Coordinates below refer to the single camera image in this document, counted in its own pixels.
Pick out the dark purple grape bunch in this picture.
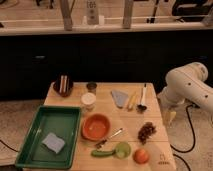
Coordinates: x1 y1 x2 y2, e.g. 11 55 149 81
138 122 156 144

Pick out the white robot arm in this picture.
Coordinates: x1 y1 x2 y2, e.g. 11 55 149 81
157 62 213 126

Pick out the red bowl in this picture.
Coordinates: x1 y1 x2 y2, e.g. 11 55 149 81
81 114 111 141

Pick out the dark brown bowl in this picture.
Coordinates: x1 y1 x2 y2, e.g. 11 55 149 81
53 75 73 97

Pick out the yellow banana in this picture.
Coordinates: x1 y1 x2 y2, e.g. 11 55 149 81
127 92 137 111

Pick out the orange fruit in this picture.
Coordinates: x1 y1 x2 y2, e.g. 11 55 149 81
133 148 149 164

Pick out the grey blue cloth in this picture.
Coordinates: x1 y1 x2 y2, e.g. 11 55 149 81
111 90 128 108

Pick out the green ladle scoop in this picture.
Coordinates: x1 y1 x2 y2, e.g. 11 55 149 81
91 142 131 159

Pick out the white lidded jar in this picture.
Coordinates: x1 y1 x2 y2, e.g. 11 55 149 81
81 92 96 111

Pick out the small dark metal cup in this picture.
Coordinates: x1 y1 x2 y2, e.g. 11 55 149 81
86 82 97 94

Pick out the blue sponge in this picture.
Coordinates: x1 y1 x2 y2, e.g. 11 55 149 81
42 133 65 154

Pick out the green plastic tray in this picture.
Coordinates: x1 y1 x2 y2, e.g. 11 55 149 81
15 106 81 169

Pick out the white remote control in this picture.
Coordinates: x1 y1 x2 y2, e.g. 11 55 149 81
86 0 99 25

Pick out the black power cable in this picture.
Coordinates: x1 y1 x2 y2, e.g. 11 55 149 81
170 103 198 171

